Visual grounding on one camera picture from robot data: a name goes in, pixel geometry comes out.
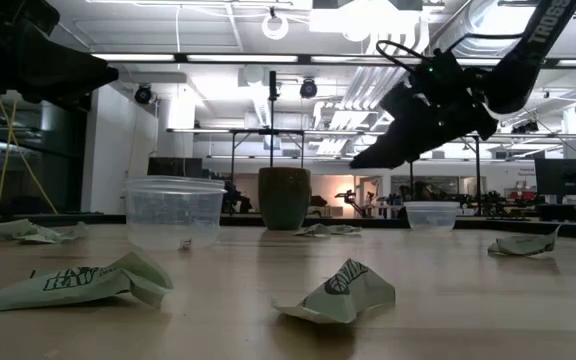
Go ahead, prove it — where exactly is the large clear plastic container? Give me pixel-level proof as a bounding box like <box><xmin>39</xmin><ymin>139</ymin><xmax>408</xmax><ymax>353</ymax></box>
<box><xmin>123</xmin><ymin>175</ymin><xmax>228</xmax><ymax>251</ymax></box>

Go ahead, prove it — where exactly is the black computer monitor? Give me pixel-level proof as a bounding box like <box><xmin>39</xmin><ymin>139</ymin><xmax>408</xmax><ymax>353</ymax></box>
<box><xmin>146</xmin><ymin>156</ymin><xmax>204</xmax><ymax>179</ymax></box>
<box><xmin>534</xmin><ymin>158</ymin><xmax>576</xmax><ymax>197</ymax></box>

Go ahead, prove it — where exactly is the black aluminium table frame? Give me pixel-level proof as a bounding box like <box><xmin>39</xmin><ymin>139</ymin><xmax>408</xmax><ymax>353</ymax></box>
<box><xmin>0</xmin><ymin>212</ymin><xmax>576</xmax><ymax>241</ymax></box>

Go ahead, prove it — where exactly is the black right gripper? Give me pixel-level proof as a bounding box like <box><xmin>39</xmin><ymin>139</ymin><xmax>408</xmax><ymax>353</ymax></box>
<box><xmin>349</xmin><ymin>48</ymin><xmax>500</xmax><ymax>171</ymax></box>

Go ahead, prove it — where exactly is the black background table frame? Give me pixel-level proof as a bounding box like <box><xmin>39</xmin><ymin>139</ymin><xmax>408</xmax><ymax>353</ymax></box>
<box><xmin>227</xmin><ymin>127</ymin><xmax>307</xmax><ymax>171</ymax></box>

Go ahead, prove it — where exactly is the white ring light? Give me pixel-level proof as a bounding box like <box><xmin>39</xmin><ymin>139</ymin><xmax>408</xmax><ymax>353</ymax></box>
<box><xmin>261</xmin><ymin>13</ymin><xmax>290</xmax><ymax>41</ymax></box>

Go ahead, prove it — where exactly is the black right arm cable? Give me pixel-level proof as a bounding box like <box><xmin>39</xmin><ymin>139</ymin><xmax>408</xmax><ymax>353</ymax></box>
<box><xmin>375</xmin><ymin>32</ymin><xmax>525</xmax><ymax>71</ymax></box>

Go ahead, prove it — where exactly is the green sugar packet RAW print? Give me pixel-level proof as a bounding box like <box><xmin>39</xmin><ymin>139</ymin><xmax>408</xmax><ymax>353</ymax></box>
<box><xmin>0</xmin><ymin>250</ymin><xmax>175</xmax><ymax>314</ymax></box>

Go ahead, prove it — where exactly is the black tripod stand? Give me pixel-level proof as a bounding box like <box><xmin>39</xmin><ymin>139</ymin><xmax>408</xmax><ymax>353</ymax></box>
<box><xmin>266</xmin><ymin>69</ymin><xmax>280</xmax><ymax>169</ymax></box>

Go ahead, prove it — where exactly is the small clear plastic container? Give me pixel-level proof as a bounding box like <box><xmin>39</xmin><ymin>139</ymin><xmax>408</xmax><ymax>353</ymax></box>
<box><xmin>403</xmin><ymin>200</ymin><xmax>461</xmax><ymax>233</ymax></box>

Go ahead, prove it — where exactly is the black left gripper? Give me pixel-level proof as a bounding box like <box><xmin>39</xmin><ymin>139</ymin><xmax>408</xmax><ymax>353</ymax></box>
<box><xmin>0</xmin><ymin>22</ymin><xmax>120</xmax><ymax>112</ymax></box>

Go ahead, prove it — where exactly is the ceiling strip light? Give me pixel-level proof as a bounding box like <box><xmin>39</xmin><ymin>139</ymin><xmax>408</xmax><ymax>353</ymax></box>
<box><xmin>186</xmin><ymin>53</ymin><xmax>300</xmax><ymax>64</ymax></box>
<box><xmin>91</xmin><ymin>53</ymin><xmax>176</xmax><ymax>63</ymax></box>

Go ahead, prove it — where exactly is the black ceiling spotlight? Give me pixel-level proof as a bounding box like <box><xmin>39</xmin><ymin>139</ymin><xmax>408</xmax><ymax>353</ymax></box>
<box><xmin>299</xmin><ymin>78</ymin><xmax>319</xmax><ymax>100</ymax></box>
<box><xmin>133</xmin><ymin>83</ymin><xmax>155</xmax><ymax>105</ymax></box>

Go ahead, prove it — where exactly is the yellow extension cable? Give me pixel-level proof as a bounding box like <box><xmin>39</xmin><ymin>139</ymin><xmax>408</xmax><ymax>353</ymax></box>
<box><xmin>0</xmin><ymin>94</ymin><xmax>59</xmax><ymax>216</ymax></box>

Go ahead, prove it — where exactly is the brown mug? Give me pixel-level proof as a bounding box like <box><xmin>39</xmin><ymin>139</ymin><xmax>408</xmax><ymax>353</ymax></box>
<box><xmin>257</xmin><ymin>166</ymin><xmax>313</xmax><ymax>232</ymax></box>

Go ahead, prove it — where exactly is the green sugar packet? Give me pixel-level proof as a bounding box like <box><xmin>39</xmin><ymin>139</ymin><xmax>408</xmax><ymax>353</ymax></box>
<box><xmin>0</xmin><ymin>218</ymin><xmax>90</xmax><ymax>246</ymax></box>
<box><xmin>487</xmin><ymin>225</ymin><xmax>561</xmax><ymax>257</ymax></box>
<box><xmin>292</xmin><ymin>223</ymin><xmax>363</xmax><ymax>238</ymax></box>

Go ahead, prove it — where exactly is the green sugar packet leaf print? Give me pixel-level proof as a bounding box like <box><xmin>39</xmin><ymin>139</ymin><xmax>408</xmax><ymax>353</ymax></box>
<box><xmin>271</xmin><ymin>257</ymin><xmax>397</xmax><ymax>325</ymax></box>

